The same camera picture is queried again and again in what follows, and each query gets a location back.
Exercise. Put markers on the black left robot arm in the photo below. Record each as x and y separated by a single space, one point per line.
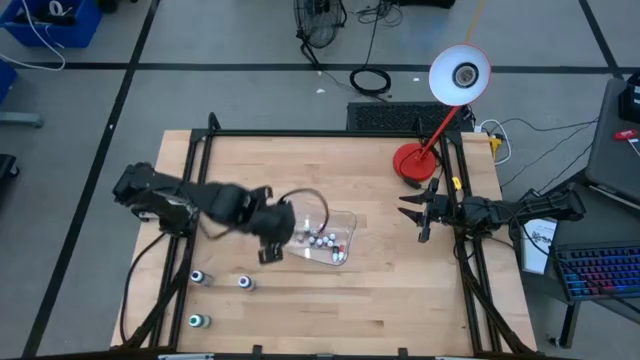
220 202

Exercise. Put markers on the small black dye bottle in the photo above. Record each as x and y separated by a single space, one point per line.
335 254

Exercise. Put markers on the clear plastic bin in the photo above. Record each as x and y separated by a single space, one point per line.
345 225

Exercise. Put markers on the yellow power plug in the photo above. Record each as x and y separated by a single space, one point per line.
495 146

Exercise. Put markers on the blue plastic storage bin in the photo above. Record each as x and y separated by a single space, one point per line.
75 32

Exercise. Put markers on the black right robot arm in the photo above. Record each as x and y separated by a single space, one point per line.
530 210

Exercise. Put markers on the black floor fan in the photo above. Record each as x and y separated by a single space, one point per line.
320 20

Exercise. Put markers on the black chair wheel base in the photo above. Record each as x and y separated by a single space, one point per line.
6 162

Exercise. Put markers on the small red device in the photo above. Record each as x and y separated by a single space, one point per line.
626 134

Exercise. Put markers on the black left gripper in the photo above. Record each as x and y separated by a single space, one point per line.
272 222

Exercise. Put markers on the large green-capped food coloring bottle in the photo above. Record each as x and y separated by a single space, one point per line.
199 320

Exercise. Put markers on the black aluminium table frame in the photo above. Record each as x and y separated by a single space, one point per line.
320 133

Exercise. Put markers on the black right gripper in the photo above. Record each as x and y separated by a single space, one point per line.
445 211

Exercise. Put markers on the silver clamp bar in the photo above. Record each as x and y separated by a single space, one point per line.
186 357

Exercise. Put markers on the black table clamp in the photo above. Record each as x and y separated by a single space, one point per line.
402 351
257 350

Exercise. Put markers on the dark grey desk panel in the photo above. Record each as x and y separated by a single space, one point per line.
612 150

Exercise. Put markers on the white printed paper sheet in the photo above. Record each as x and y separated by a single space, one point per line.
535 250

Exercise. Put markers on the small red dye bottle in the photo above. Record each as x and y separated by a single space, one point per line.
342 252

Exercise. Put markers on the grey metal cart leg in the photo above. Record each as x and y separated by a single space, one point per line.
20 119

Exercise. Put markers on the black desk device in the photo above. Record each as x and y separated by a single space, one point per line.
631 100

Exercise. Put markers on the black keyboard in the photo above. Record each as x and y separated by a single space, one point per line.
390 117

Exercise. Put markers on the red desk lamp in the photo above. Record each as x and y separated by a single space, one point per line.
415 162

